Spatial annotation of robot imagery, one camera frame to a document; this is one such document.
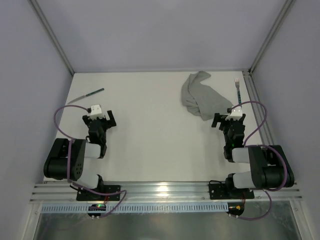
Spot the aluminium rail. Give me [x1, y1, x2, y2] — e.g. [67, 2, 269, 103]
[30, 181, 302, 203]
[242, 71, 275, 145]

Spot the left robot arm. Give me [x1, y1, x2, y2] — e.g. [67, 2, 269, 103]
[43, 104, 117, 200]

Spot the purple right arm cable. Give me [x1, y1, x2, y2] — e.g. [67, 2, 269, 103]
[234, 100, 288, 221]

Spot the left corner frame post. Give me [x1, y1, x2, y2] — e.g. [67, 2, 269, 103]
[27, 0, 75, 76]

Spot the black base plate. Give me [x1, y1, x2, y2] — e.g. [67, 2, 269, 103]
[208, 180, 255, 200]
[76, 184, 122, 202]

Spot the aluminium front rail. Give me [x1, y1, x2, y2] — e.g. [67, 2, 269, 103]
[30, 181, 302, 203]

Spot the controller board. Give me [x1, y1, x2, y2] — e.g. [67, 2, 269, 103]
[226, 202, 245, 218]
[87, 203, 107, 220]

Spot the right controller board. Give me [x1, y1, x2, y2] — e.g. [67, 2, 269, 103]
[226, 202, 245, 218]

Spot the corner frame post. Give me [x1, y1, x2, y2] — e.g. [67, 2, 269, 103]
[27, 0, 75, 76]
[248, 0, 296, 75]

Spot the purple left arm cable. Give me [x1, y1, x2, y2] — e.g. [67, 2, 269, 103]
[53, 104, 128, 220]

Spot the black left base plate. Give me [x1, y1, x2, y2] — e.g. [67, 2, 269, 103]
[76, 184, 122, 202]

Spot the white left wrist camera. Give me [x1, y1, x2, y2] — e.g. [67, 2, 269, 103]
[88, 104, 105, 120]

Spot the right corner frame post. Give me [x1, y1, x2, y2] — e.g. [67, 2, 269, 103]
[248, 0, 296, 75]

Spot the left controller board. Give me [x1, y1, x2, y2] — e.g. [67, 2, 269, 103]
[87, 203, 107, 220]

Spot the grey cloth napkin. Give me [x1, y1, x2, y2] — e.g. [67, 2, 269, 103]
[181, 71, 233, 121]

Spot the fork with green handle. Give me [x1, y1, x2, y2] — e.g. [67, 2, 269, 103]
[234, 78, 242, 104]

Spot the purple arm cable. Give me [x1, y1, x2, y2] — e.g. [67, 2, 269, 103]
[234, 100, 288, 221]
[53, 104, 128, 220]

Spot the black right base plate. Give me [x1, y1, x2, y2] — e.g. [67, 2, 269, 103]
[208, 180, 255, 200]

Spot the knife with green handle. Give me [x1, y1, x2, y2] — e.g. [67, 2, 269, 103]
[67, 88, 105, 105]

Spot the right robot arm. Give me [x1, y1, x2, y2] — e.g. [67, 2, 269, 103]
[209, 113, 295, 199]

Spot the slotted grey cable duct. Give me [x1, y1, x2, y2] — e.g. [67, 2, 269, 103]
[40, 202, 228, 214]

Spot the aluminium right side rail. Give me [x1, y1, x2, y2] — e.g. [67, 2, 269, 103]
[242, 71, 275, 145]

